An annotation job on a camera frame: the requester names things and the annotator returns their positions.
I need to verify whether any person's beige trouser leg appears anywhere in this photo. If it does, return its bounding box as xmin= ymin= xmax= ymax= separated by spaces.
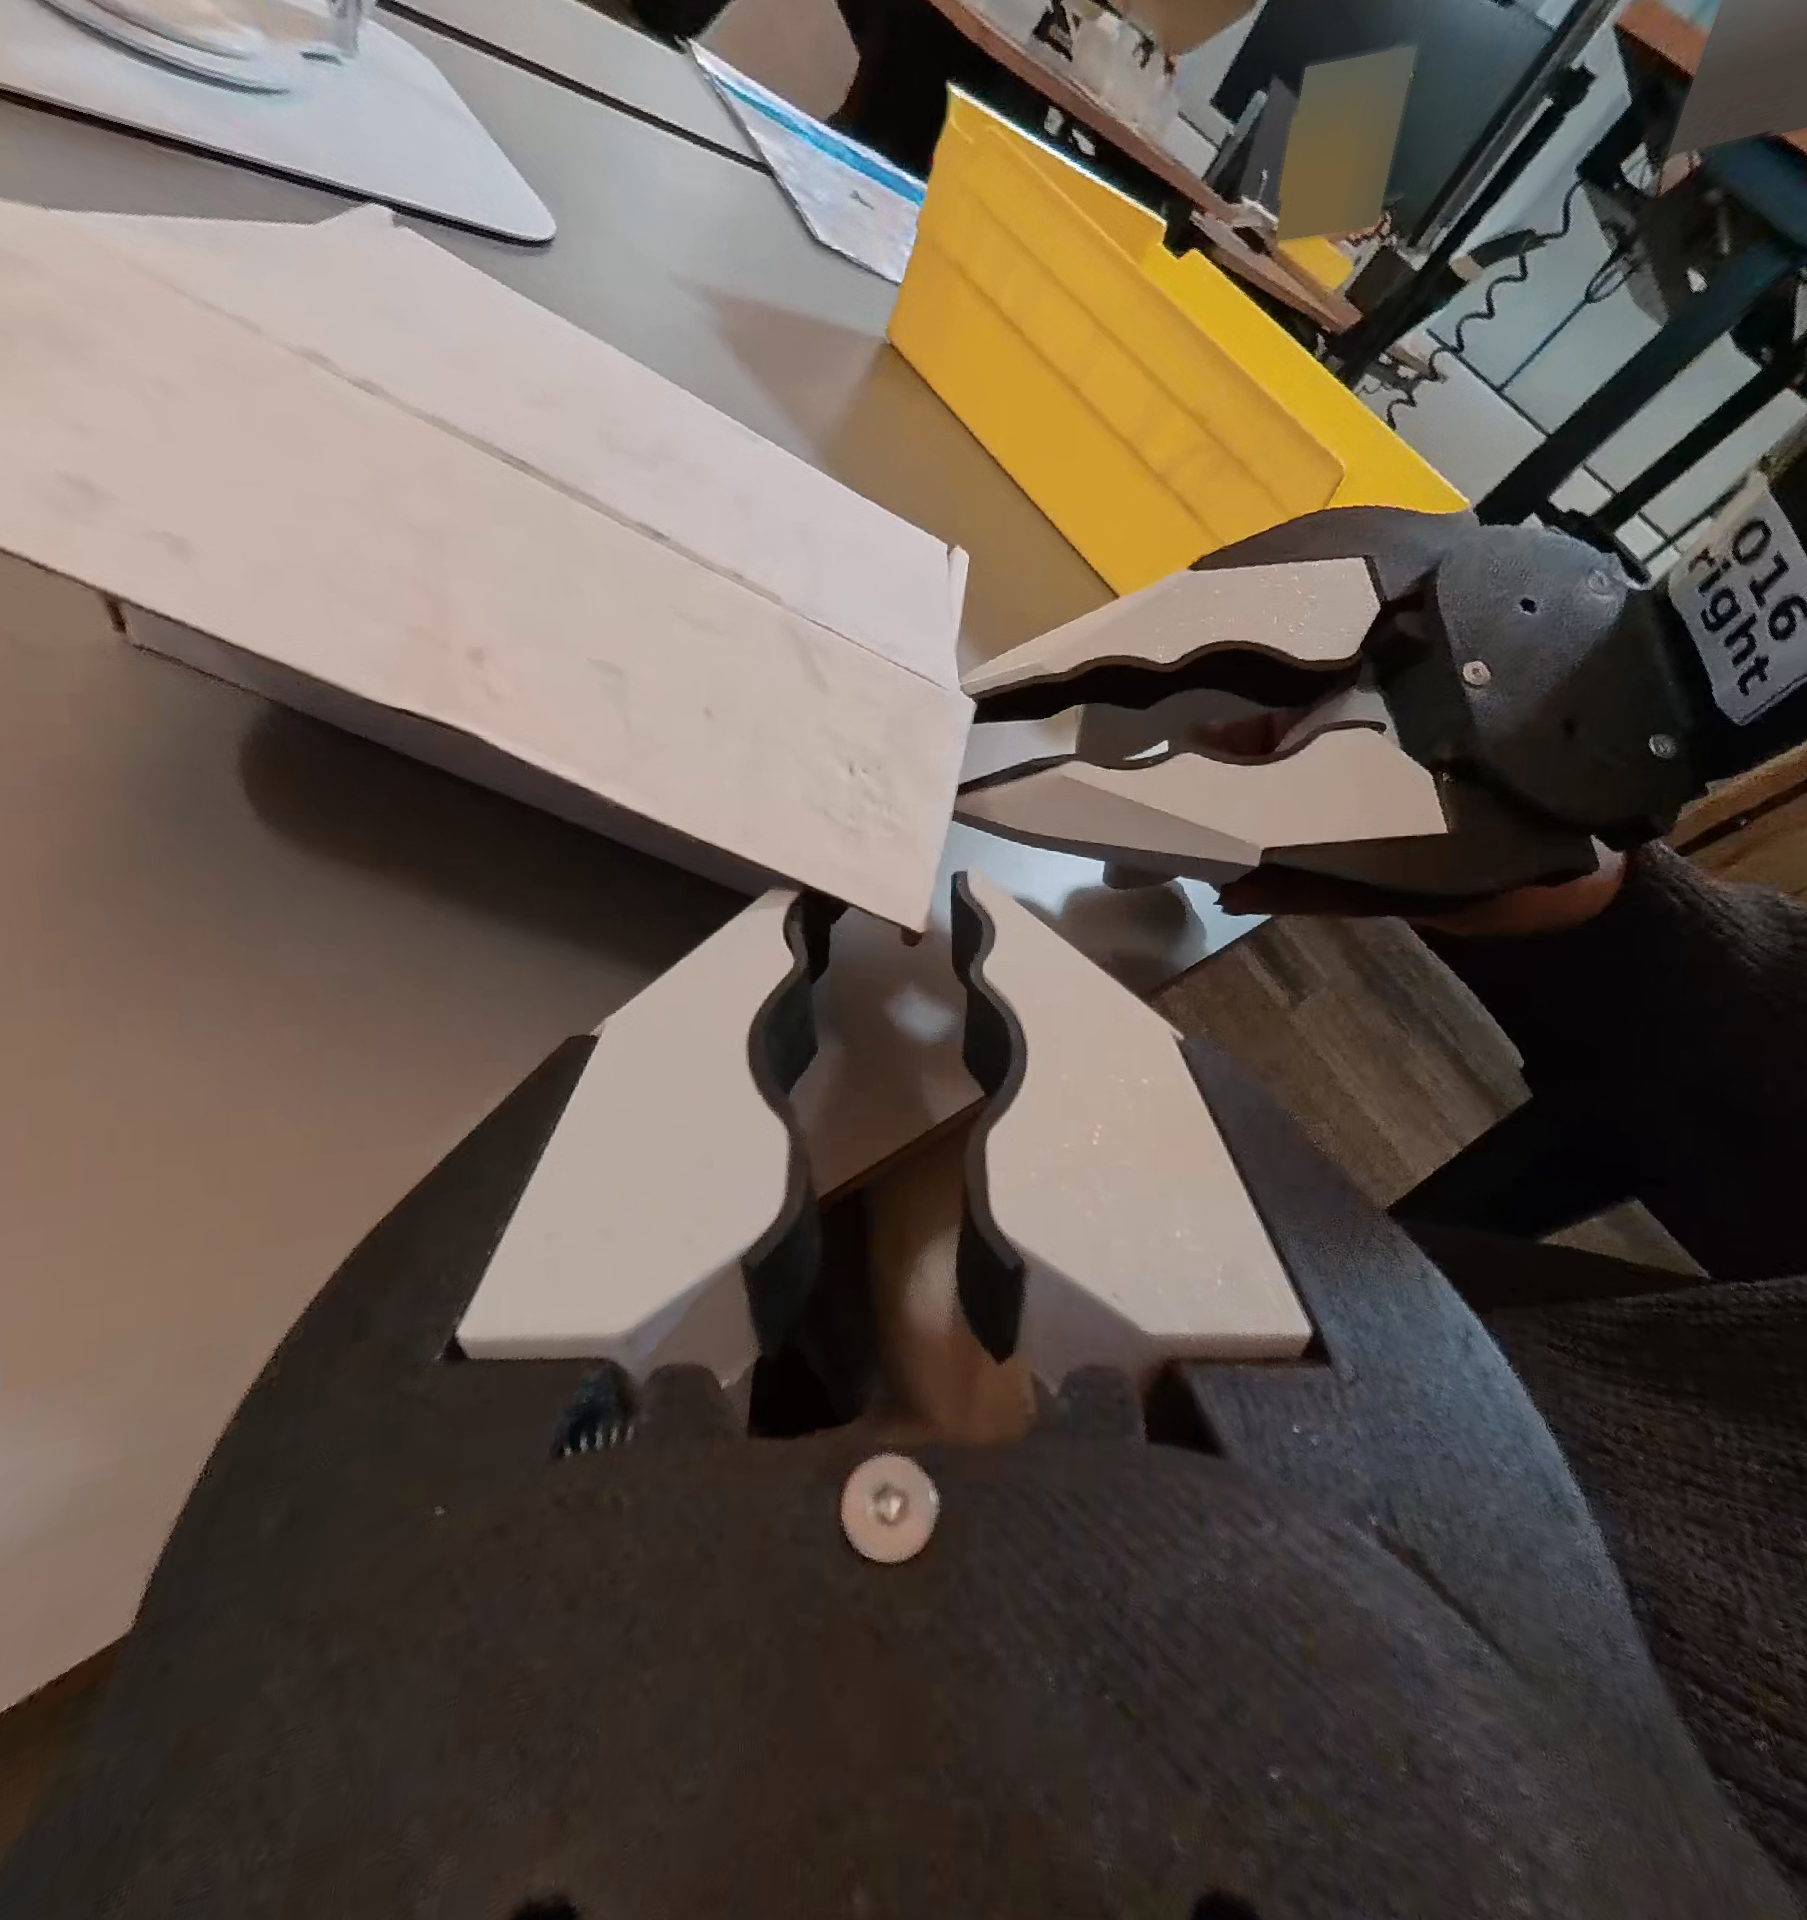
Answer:
xmin=870 ymin=1156 xmax=1041 ymax=1445

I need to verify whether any yellow plastic bin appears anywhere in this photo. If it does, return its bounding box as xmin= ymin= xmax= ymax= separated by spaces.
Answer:
xmin=887 ymin=87 xmax=1472 ymax=595

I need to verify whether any wooden background table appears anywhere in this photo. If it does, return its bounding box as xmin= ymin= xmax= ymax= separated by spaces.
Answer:
xmin=933 ymin=0 xmax=1361 ymax=332

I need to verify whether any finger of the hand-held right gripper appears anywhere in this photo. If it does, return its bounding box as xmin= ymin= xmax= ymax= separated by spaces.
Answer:
xmin=955 ymin=690 xmax=1452 ymax=887
xmin=960 ymin=558 xmax=1388 ymax=709

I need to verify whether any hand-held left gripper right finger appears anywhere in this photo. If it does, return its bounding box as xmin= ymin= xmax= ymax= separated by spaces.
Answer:
xmin=955 ymin=873 xmax=1316 ymax=1404

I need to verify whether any person's right hand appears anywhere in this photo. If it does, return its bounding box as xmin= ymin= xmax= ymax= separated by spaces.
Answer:
xmin=1188 ymin=707 xmax=1627 ymax=919

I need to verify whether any grey desk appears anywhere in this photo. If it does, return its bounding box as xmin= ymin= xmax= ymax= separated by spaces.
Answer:
xmin=0 ymin=0 xmax=1294 ymax=1758

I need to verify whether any white sheet with blue header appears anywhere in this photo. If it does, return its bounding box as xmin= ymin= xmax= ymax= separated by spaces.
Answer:
xmin=694 ymin=45 xmax=927 ymax=283

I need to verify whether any white cardboard mailer box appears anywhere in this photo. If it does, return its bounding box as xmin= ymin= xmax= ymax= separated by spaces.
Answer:
xmin=0 ymin=203 xmax=981 ymax=939

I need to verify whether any person's dark sweater torso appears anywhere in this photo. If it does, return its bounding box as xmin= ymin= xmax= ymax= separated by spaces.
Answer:
xmin=1489 ymin=1271 xmax=1807 ymax=1920

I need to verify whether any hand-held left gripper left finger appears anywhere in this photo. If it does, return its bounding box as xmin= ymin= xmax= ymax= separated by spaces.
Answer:
xmin=457 ymin=889 xmax=831 ymax=1386

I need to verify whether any person's right forearm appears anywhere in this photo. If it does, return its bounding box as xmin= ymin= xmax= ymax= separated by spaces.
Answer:
xmin=1406 ymin=844 xmax=1807 ymax=1280

